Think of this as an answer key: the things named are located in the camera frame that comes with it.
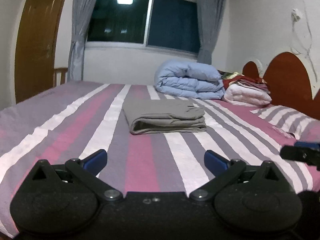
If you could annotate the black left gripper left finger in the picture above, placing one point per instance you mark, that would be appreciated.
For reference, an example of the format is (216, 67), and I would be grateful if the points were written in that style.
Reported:
(86, 170)

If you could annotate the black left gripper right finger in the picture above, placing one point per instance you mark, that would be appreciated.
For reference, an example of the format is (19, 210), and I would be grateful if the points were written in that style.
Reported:
(226, 173)

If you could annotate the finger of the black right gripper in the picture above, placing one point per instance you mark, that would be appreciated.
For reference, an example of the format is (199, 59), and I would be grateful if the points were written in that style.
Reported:
(305, 152)

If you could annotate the grey pants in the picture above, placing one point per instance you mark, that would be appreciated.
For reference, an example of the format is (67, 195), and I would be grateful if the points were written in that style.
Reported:
(146, 116)

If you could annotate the striped pillow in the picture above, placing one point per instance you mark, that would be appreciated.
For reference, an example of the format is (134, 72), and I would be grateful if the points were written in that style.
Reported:
(288, 120)

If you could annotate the striped pink bed sheet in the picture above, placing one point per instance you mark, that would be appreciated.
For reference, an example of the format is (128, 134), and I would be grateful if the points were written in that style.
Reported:
(78, 118)

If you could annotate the red wooden headboard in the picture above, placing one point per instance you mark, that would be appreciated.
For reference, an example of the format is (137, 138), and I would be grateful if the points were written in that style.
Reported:
(289, 84)

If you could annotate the folded pink white blanket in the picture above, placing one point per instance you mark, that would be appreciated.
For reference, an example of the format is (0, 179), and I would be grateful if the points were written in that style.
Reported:
(243, 96)

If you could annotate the folded dark red clothes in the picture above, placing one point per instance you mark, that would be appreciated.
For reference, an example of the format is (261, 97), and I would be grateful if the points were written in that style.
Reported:
(256, 83)

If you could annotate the folded light blue duvet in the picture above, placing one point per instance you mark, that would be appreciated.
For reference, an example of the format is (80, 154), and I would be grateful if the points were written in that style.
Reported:
(189, 80)

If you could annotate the wooden chair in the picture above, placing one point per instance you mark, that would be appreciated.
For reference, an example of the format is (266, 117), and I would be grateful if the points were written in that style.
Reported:
(60, 76)

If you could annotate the brown wooden door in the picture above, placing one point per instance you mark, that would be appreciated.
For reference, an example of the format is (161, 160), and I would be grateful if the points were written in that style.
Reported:
(35, 47)

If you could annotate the dark glass window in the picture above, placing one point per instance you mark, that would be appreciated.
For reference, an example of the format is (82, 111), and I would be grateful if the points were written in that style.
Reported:
(164, 24)

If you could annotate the grey right curtain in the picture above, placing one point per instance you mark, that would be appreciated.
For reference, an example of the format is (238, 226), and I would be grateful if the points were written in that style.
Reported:
(209, 16)

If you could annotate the grey curtain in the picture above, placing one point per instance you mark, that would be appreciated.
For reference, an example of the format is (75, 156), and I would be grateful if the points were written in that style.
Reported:
(81, 14)
(209, 16)

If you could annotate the grey left curtain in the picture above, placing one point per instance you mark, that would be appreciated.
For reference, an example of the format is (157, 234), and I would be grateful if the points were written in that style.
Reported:
(81, 14)

